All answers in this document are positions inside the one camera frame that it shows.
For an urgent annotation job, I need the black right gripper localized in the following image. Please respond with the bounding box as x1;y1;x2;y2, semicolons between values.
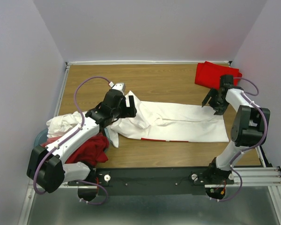
201;87;229;116

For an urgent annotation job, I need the white printed t-shirt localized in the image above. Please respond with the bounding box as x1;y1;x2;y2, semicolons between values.
107;91;229;148

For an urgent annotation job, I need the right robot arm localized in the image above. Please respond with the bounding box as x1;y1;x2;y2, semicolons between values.
199;75;270;184

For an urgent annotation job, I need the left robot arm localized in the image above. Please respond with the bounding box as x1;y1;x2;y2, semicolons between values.
27;89;137;195

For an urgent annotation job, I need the folded bright red t-shirt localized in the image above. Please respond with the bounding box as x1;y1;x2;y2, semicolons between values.
194;61;242;90

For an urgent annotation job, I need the dark red t-shirt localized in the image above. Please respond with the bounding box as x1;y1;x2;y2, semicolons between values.
66;135;109;166

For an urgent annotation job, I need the pink t-shirt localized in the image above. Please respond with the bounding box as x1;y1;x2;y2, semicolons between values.
45;137;60;145

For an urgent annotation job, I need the teal plastic bin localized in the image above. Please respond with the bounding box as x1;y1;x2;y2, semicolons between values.
34;128;112;151

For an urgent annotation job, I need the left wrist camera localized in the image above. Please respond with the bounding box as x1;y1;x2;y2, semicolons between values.
112;82;126;94

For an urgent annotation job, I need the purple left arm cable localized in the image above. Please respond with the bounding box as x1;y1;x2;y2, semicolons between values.
32;76;114;206

